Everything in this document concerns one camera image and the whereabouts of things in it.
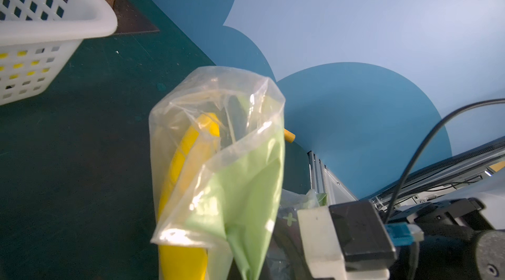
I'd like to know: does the aluminium front rail frame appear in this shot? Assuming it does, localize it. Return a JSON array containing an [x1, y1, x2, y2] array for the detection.
[[307, 135, 505, 212]]

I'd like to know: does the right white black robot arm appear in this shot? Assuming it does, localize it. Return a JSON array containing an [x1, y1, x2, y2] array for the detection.
[[389, 170, 504, 279]]

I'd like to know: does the green toy shovel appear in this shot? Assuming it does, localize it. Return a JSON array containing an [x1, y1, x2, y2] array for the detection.
[[284, 129, 296, 143]]

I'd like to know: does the yellow banana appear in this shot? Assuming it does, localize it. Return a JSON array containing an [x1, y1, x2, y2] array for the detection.
[[1, 48, 55, 81]]

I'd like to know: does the green printed zip bag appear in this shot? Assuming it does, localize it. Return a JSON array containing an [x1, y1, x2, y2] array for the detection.
[[149, 66, 328, 280]]

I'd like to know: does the white perforated plastic basket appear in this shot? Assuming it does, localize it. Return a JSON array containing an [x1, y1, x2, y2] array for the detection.
[[1, 0, 118, 105]]

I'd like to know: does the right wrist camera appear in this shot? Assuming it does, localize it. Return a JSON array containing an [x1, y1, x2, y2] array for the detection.
[[297, 201, 424, 279]]

